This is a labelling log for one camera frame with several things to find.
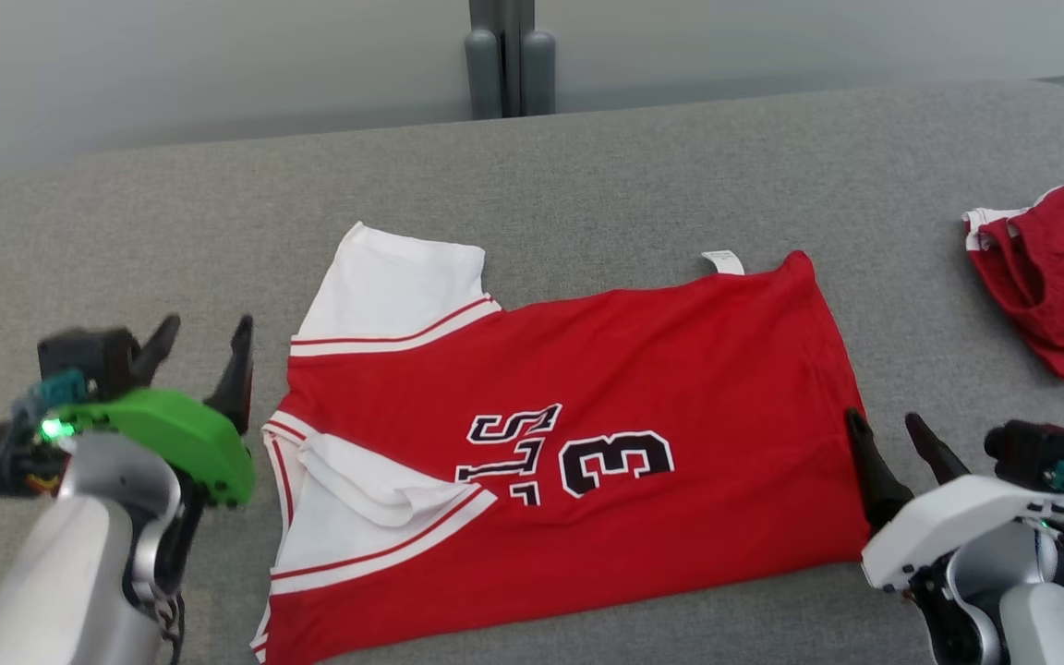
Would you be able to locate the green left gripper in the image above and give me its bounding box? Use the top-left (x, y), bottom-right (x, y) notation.
top-left (56, 314), bottom-right (257, 508)

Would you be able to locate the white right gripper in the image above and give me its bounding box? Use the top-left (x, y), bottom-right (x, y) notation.
top-left (844, 408), bottom-right (1064, 593)

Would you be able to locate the red white number jersey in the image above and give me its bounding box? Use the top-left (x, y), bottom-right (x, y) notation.
top-left (250, 222), bottom-right (873, 665)

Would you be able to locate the grey cylinder post cap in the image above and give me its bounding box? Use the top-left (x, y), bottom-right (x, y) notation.
top-left (521, 30), bottom-right (557, 116)
top-left (465, 28), bottom-right (503, 119)

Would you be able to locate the grey partition post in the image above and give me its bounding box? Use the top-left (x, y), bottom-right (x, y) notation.
top-left (469, 0), bottom-right (538, 116)

